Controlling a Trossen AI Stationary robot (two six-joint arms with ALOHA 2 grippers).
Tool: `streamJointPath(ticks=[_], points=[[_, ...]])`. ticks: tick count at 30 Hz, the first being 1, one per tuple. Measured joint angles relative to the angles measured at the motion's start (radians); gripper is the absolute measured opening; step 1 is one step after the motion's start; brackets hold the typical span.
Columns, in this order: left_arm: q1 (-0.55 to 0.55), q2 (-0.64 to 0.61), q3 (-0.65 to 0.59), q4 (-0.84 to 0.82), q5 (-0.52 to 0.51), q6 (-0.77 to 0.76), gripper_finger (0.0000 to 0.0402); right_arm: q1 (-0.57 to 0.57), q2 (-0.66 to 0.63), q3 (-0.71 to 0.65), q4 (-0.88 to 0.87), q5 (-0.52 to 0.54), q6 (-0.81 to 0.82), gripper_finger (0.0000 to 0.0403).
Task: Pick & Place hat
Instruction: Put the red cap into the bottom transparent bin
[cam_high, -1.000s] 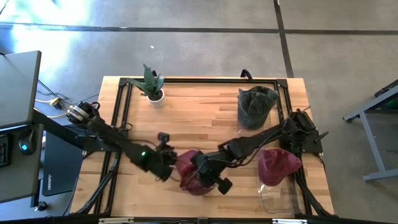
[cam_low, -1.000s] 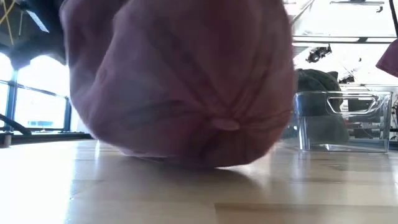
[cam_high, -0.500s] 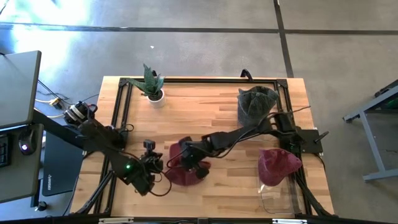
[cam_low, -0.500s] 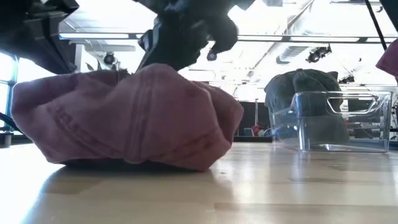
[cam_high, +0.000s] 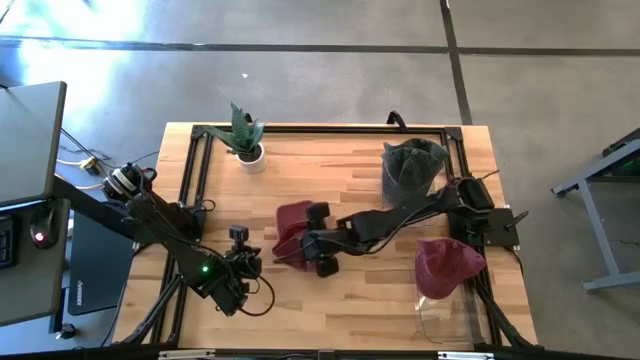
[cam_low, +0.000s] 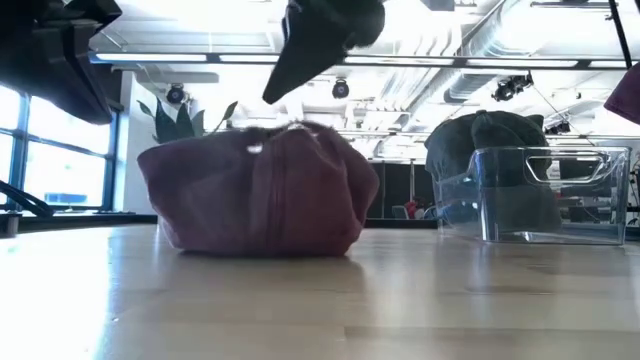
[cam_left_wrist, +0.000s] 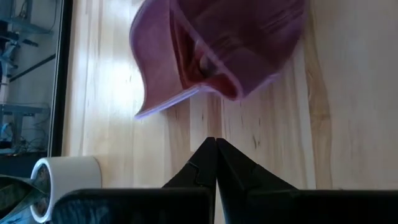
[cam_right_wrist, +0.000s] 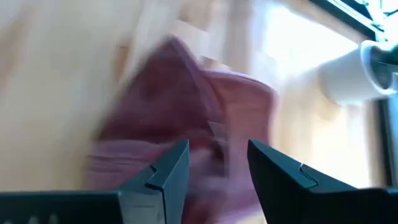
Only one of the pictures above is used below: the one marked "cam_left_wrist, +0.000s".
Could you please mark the snake plant in white pot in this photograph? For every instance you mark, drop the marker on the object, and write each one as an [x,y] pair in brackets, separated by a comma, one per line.
[74,172]

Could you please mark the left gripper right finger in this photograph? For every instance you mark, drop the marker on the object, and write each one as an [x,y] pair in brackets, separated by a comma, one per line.
[236,174]

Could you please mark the grey metal shelving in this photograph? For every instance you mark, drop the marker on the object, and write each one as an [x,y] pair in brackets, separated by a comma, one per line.
[21,28]

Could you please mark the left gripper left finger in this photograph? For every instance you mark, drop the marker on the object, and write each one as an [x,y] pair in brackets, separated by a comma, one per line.
[203,168]

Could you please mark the black aluminium rig frame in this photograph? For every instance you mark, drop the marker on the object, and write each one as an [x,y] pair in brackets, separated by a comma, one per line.
[63,77]

